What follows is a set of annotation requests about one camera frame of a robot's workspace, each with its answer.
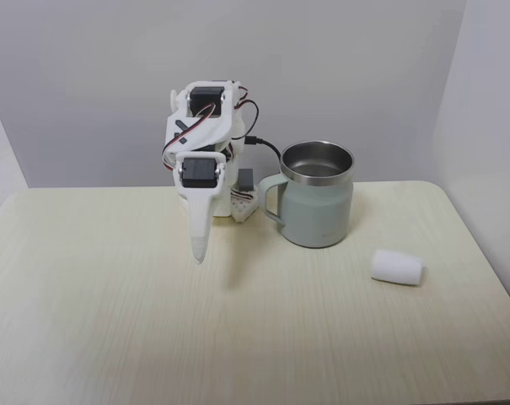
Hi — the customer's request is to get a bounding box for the white perforated controller box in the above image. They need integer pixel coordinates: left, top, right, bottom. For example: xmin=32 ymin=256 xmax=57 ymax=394
xmin=230 ymin=189 xmax=262 ymax=224

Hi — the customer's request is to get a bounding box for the grey table clamp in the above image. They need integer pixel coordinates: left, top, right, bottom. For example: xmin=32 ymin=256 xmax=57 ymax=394
xmin=237 ymin=168 xmax=256 ymax=192

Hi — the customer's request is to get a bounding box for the pale green steel mug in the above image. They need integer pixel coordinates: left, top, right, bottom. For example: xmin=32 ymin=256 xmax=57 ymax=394
xmin=258 ymin=141 xmax=357 ymax=249

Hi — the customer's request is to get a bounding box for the red black white servo wire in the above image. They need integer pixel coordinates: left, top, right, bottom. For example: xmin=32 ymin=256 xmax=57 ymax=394
xmin=160 ymin=100 xmax=218 ymax=170

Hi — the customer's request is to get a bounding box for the black usb cable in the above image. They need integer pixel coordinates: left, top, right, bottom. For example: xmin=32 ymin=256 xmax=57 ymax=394
xmin=244 ymin=135 xmax=283 ymax=170

